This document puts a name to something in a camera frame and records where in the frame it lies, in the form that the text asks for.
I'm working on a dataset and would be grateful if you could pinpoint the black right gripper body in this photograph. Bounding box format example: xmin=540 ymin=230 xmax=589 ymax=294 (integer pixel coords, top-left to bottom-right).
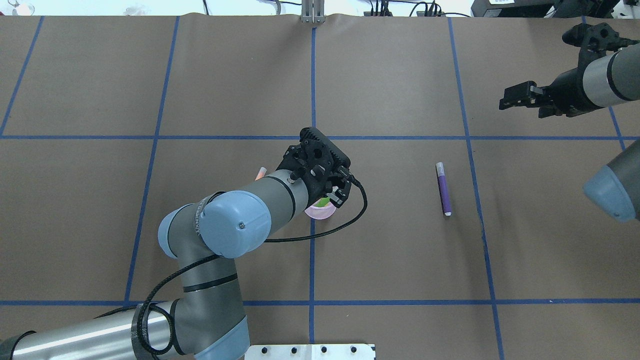
xmin=538 ymin=68 xmax=594 ymax=119

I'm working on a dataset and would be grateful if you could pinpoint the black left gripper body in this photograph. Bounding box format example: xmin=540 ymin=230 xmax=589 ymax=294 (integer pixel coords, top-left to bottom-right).
xmin=276 ymin=144 xmax=352 ymax=203

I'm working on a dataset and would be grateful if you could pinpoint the green highlighter pen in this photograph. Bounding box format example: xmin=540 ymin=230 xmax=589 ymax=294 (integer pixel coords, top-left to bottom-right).
xmin=314 ymin=197 xmax=330 ymax=208

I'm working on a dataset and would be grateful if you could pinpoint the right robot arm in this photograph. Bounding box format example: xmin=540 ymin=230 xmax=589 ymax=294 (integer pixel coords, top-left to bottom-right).
xmin=498 ymin=44 xmax=640 ymax=223

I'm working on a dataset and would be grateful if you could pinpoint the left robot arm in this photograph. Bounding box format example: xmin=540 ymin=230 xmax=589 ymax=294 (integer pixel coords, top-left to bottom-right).
xmin=1 ymin=140 xmax=359 ymax=360

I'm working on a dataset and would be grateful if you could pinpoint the pink mesh pen holder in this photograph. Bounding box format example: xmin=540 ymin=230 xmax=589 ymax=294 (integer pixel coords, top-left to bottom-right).
xmin=304 ymin=202 xmax=337 ymax=220

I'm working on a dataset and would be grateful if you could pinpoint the orange highlighter pen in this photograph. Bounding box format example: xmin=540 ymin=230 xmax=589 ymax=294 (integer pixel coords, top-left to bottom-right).
xmin=254 ymin=167 xmax=267 ymax=181

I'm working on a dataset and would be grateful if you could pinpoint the purple highlighter pen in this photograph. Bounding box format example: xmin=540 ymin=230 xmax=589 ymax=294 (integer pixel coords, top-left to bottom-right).
xmin=435 ymin=162 xmax=453 ymax=217

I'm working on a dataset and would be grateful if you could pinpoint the blue tape grid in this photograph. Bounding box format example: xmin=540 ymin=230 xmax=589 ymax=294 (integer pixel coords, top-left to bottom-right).
xmin=0 ymin=13 xmax=639 ymax=360

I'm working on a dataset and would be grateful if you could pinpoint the aluminium frame post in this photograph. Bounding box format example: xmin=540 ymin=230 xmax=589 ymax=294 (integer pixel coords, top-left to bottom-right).
xmin=301 ymin=0 xmax=326 ymax=25

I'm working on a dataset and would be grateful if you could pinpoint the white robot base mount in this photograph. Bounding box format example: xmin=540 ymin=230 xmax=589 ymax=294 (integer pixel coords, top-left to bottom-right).
xmin=244 ymin=343 xmax=377 ymax=360

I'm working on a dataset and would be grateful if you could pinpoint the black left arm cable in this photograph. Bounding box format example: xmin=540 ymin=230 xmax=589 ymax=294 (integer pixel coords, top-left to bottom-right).
xmin=90 ymin=172 xmax=369 ymax=357

